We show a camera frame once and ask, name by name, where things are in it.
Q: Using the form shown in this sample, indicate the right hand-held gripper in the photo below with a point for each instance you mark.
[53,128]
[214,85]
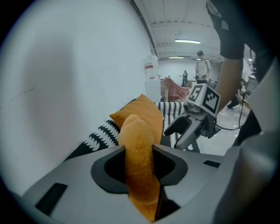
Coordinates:
[205,98]

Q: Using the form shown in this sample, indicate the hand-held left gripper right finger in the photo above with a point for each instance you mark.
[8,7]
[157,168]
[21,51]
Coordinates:
[203,181]

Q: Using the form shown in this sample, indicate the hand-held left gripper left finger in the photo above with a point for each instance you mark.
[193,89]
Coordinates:
[72,172]

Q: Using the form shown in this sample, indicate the black white patterned sofa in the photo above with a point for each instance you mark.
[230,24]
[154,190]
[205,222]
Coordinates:
[105,131]

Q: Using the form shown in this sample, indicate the orange flower cushion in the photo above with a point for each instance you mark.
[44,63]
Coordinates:
[140,164]

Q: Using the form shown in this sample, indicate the person's right forearm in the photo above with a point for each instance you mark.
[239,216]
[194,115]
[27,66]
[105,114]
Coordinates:
[229,83]

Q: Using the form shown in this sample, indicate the pink cloth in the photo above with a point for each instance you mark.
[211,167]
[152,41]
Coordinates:
[175,89]

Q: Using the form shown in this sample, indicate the white cabinet with red label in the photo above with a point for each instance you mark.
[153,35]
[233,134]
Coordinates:
[151,74]

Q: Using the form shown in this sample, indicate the ceiling strip light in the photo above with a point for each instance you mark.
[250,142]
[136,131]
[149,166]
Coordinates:
[176,57]
[187,41]

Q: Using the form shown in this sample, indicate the person's black clothing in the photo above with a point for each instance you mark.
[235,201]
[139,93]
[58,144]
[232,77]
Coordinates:
[236,26]

